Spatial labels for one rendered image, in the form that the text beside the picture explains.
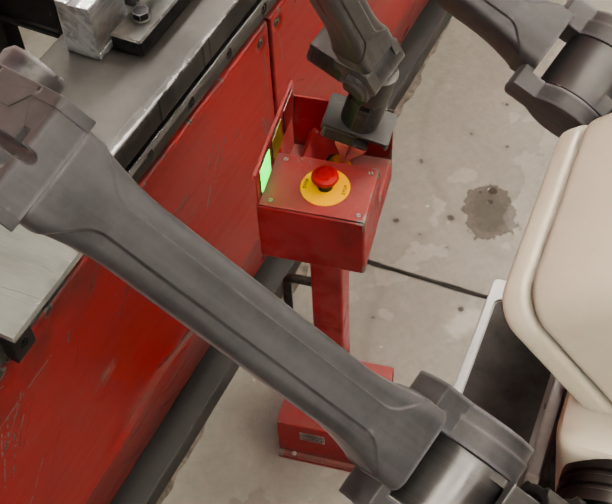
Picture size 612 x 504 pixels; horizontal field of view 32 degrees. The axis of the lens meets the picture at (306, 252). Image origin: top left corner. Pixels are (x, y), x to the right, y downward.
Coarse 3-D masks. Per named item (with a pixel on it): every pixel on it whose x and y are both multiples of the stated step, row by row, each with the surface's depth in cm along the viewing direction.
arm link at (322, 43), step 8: (320, 32) 145; (320, 40) 144; (328, 40) 144; (312, 48) 146; (320, 48) 144; (328, 48) 144; (312, 56) 147; (320, 56) 146; (328, 56) 144; (320, 64) 147; (328, 64) 146; (328, 72) 147; (336, 72) 146; (344, 80) 139; (352, 80) 138; (344, 88) 141; (352, 88) 138; (360, 88) 138; (360, 96) 139; (368, 96) 141
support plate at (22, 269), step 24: (0, 240) 120; (24, 240) 119; (48, 240) 119; (0, 264) 117; (24, 264) 117; (48, 264) 117; (72, 264) 118; (0, 288) 115; (24, 288) 115; (48, 288) 115; (0, 312) 113; (24, 312) 113; (0, 336) 112
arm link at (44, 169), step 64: (0, 64) 61; (0, 128) 58; (64, 128) 57; (0, 192) 56; (64, 192) 57; (128, 192) 59; (128, 256) 59; (192, 256) 61; (192, 320) 62; (256, 320) 63; (320, 384) 65; (384, 384) 68; (448, 384) 71; (384, 448) 68; (512, 448) 71
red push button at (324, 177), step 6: (318, 168) 150; (324, 168) 150; (330, 168) 150; (312, 174) 150; (318, 174) 150; (324, 174) 150; (330, 174) 150; (336, 174) 150; (312, 180) 150; (318, 180) 149; (324, 180) 149; (330, 180) 149; (336, 180) 149; (318, 186) 149; (324, 186) 149; (330, 186) 149
